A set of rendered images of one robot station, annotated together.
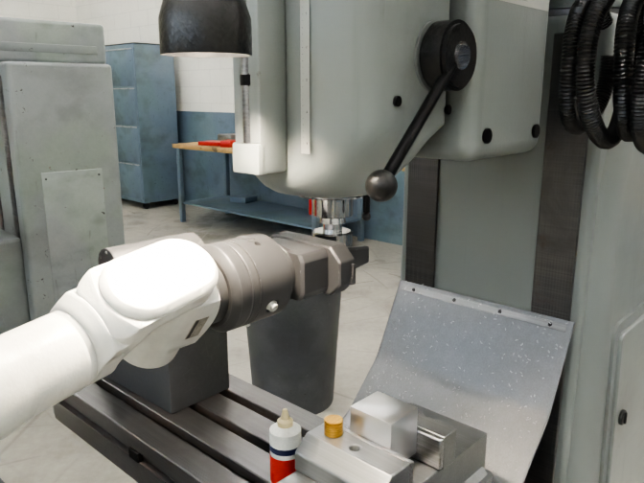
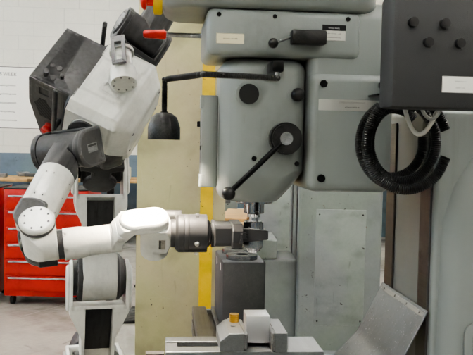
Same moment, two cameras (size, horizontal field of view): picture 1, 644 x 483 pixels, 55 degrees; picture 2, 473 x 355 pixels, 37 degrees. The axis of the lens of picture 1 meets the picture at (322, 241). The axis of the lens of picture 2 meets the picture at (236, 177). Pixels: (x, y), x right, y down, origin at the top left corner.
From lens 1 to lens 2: 121 cm
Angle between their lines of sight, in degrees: 42
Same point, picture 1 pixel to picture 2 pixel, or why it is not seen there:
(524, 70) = not seen: hidden behind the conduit
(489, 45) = (319, 132)
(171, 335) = (150, 244)
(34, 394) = (89, 244)
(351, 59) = (229, 140)
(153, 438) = (202, 332)
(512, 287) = (413, 287)
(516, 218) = (414, 239)
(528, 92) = not seen: hidden behind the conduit
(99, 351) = (113, 237)
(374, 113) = (238, 163)
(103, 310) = (117, 224)
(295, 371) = not seen: outside the picture
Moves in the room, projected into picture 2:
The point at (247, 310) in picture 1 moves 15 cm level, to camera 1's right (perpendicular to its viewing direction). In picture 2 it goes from (182, 241) to (231, 249)
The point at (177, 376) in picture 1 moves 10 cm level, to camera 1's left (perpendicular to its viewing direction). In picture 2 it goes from (227, 307) to (202, 301)
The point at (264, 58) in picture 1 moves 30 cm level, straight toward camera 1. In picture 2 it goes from (204, 139) to (108, 137)
